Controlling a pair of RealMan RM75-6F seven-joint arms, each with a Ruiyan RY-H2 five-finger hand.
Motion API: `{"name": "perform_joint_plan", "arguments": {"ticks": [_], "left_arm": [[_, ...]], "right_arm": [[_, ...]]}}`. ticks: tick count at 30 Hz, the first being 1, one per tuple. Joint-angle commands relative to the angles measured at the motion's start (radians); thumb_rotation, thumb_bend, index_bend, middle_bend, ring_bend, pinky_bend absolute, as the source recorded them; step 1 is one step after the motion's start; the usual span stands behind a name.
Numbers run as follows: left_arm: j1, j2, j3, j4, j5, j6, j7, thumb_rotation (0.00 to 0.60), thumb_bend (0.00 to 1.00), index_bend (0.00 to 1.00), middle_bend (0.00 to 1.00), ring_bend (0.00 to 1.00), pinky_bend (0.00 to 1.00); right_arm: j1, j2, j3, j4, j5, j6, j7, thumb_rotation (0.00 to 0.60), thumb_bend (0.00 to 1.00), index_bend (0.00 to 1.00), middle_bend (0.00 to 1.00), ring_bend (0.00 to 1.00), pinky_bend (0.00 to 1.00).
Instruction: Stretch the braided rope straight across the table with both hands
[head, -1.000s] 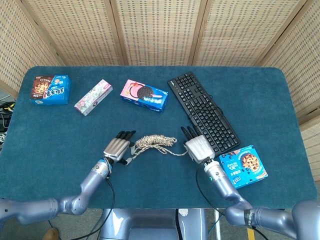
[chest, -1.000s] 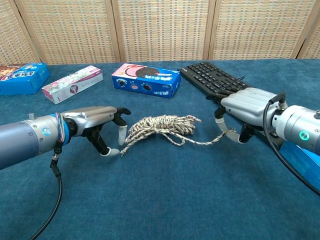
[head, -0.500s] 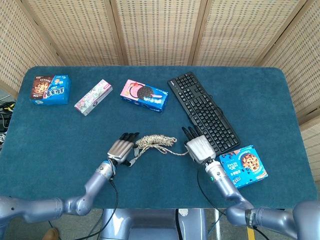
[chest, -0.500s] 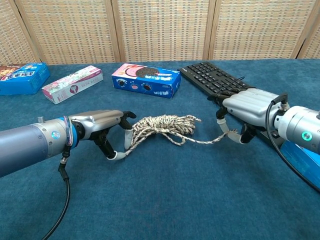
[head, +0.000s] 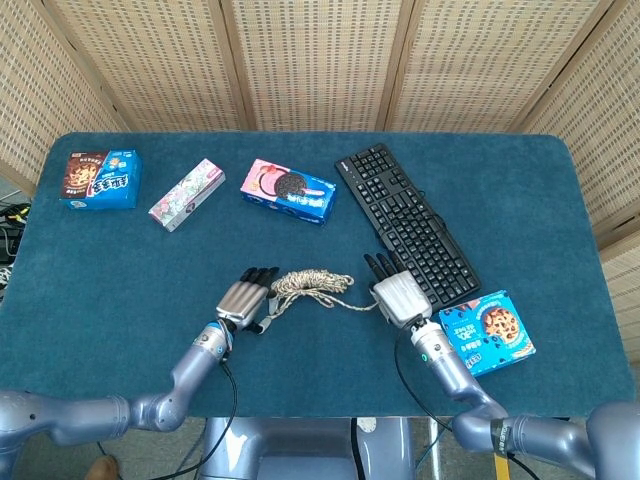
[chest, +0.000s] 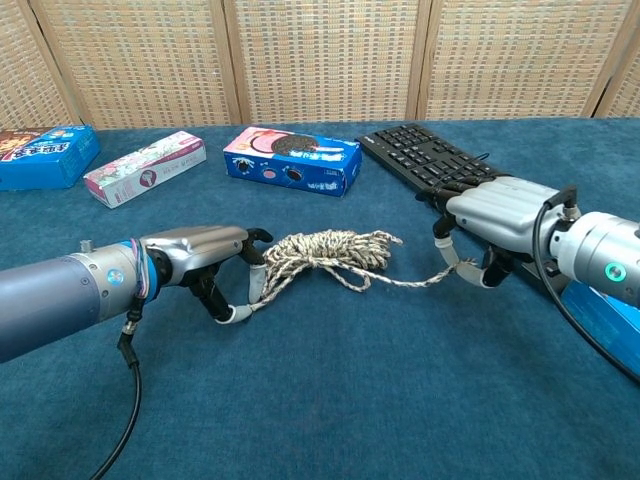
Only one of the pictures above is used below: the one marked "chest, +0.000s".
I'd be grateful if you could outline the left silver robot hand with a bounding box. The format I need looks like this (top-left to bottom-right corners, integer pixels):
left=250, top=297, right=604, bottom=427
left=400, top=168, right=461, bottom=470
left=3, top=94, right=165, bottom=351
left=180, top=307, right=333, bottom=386
left=139, top=225, right=274, bottom=326

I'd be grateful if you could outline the black keyboard usb cable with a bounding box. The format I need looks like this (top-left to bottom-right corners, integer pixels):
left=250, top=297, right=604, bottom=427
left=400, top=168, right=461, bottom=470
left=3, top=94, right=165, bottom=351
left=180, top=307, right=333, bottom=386
left=429, top=151, right=504, bottom=194

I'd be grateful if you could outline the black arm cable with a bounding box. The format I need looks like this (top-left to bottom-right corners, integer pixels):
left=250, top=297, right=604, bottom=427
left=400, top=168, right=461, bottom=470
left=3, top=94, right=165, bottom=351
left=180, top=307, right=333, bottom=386
left=531, top=184, right=640, bottom=385
left=88, top=294, right=144, bottom=480

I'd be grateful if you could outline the white pink floral box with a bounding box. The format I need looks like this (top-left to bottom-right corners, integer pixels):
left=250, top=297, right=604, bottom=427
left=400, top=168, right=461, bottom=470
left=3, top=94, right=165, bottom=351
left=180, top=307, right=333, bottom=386
left=83, top=130, right=208, bottom=210

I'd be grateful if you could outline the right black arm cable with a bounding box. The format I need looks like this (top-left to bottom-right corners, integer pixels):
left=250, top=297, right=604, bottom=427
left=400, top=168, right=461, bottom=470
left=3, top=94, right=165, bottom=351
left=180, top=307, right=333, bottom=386
left=531, top=184, right=640, bottom=385

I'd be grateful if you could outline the blue oreo cookie box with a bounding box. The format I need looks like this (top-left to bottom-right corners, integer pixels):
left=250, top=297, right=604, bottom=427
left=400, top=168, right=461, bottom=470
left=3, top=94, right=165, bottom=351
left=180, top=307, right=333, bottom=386
left=222, top=126, right=363, bottom=200

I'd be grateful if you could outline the blue table cloth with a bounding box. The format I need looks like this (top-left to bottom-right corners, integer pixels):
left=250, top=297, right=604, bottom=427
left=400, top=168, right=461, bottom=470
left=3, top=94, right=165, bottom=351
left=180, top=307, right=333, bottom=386
left=0, top=116, right=640, bottom=480

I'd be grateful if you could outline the beige twisted rope bundle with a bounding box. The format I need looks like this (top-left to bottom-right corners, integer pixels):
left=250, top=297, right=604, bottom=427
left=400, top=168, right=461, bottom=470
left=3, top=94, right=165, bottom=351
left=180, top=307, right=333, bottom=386
left=248, top=228, right=477, bottom=313

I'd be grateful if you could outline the woven wooden folding screen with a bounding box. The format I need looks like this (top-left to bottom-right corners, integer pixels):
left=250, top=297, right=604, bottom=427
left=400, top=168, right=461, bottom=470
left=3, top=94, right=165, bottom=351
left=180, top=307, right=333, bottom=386
left=0, top=0, right=640, bottom=132

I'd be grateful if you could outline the blue brown snack box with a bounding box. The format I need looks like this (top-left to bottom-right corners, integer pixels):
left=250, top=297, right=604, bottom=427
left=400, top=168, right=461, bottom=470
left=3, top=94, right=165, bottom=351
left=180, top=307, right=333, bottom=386
left=0, top=124, right=101, bottom=191

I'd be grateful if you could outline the blue chocolate biscuit box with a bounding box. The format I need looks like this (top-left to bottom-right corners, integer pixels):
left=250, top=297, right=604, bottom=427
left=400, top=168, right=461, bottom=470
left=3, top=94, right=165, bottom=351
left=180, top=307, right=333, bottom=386
left=559, top=282, right=640, bottom=386

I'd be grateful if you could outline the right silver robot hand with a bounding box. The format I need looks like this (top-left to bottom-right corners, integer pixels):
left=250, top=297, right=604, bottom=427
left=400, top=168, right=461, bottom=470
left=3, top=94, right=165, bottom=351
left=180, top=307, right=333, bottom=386
left=415, top=176, right=566, bottom=290

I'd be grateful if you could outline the black computer keyboard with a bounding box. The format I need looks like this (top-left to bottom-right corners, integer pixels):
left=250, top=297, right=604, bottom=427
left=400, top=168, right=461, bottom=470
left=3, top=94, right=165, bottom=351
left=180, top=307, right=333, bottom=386
left=354, top=123, right=566, bottom=291

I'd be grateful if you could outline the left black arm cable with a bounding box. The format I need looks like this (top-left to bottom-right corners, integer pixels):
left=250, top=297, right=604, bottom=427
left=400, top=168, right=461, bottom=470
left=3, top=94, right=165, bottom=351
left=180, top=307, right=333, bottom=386
left=88, top=294, right=144, bottom=480

